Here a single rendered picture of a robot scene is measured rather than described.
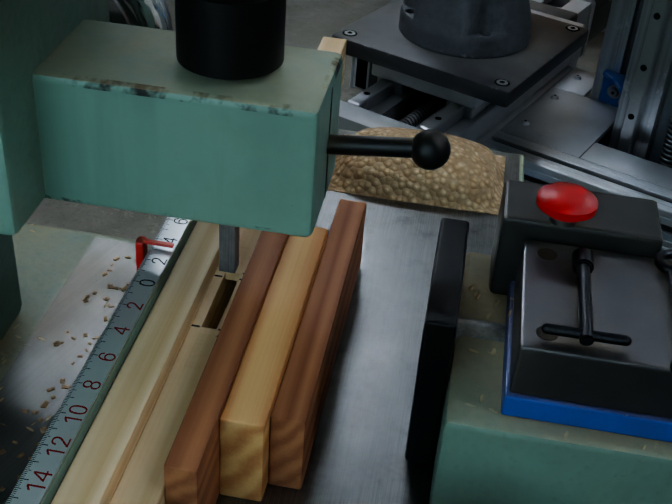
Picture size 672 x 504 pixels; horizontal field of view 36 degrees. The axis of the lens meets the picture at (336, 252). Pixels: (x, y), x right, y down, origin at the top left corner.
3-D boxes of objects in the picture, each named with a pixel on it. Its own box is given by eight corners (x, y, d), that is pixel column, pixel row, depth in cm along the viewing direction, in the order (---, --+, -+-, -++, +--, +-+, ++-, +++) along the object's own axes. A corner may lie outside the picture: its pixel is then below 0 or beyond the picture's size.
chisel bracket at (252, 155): (310, 266, 51) (320, 112, 46) (39, 224, 52) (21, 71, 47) (335, 190, 57) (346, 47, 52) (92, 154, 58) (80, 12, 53)
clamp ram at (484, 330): (553, 487, 51) (591, 347, 45) (403, 461, 51) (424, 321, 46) (553, 368, 58) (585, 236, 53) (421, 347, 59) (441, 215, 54)
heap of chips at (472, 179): (501, 216, 72) (507, 181, 70) (324, 190, 73) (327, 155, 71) (505, 157, 78) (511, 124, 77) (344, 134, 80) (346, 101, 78)
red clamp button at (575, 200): (596, 231, 50) (601, 213, 49) (534, 222, 50) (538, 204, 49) (594, 199, 52) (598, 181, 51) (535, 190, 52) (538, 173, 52)
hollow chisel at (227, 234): (235, 273, 56) (235, 195, 53) (218, 271, 56) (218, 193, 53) (239, 264, 57) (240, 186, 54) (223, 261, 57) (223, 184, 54)
